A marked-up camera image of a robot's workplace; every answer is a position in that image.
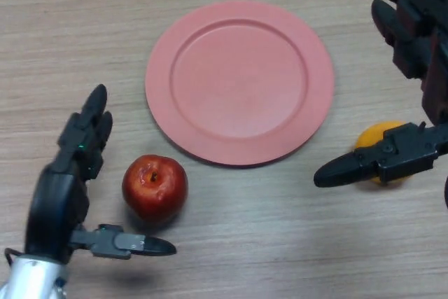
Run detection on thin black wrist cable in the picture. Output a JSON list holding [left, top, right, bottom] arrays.
[[3, 247, 26, 268]]

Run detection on red apple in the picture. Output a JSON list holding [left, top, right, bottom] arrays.
[[121, 154, 189, 223]]

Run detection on orange round fruit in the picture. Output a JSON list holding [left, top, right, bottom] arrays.
[[355, 120, 412, 186]]

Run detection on pink round plate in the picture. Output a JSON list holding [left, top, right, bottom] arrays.
[[145, 0, 335, 167]]

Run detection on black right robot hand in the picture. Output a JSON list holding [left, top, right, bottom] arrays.
[[313, 0, 448, 209]]

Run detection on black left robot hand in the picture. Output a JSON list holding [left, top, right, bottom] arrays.
[[24, 83, 178, 265]]

